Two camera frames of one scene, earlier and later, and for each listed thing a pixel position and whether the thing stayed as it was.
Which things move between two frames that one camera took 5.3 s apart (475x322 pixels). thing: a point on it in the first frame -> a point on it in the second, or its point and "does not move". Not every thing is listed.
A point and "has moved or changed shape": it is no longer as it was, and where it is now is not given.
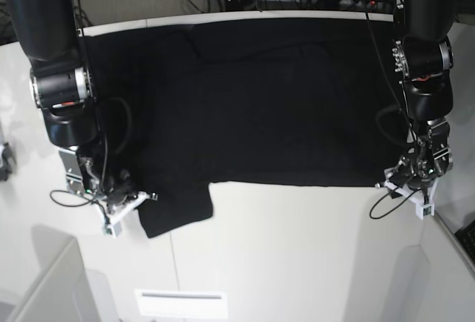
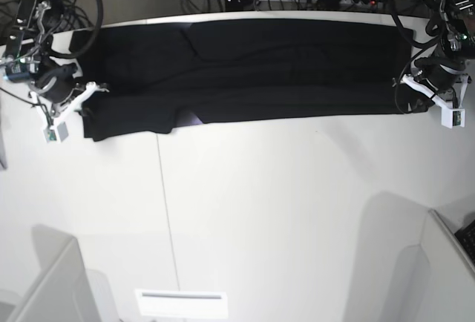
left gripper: [417, 173] -> [436, 80]
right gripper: [116, 194] -> [57, 89]
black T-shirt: [298, 100] has moved or changed shape
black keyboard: [466, 236] does not move
